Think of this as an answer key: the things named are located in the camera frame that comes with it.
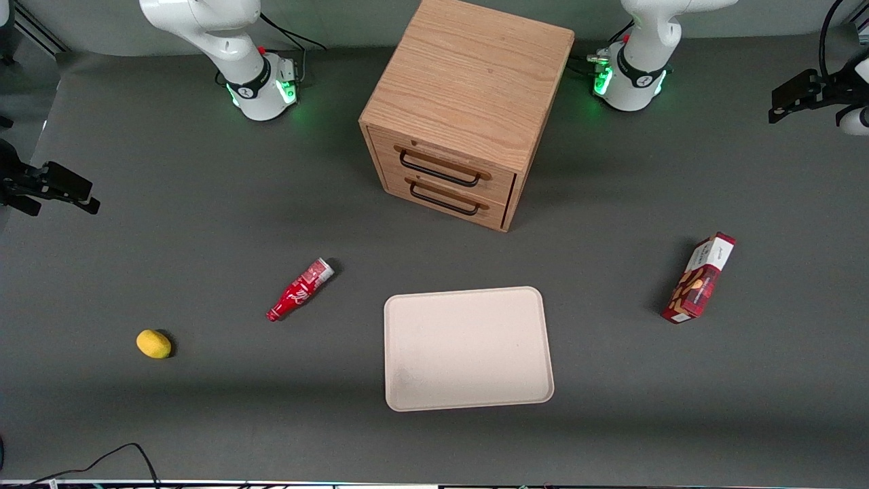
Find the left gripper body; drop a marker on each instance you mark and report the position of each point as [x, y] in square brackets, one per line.
[831, 88]

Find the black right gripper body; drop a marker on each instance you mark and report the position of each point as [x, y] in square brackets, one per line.
[13, 180]

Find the red cookie box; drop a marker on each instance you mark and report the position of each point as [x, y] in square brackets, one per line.
[699, 282]

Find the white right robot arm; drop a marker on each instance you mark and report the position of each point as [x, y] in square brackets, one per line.
[224, 41]

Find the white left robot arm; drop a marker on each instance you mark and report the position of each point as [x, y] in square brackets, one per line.
[645, 47]

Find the beige rectangular tray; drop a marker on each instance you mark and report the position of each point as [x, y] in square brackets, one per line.
[465, 350]

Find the grey table mat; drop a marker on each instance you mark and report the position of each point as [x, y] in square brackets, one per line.
[204, 238]

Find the yellow lemon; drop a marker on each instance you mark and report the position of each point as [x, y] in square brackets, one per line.
[153, 343]

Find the red cola bottle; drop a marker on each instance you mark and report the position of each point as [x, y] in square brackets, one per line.
[299, 292]

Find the wooden drawer cabinet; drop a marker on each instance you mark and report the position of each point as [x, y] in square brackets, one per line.
[475, 75]

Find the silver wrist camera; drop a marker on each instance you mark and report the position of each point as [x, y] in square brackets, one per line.
[857, 123]

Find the aluminium frame rail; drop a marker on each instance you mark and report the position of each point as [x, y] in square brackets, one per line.
[41, 27]

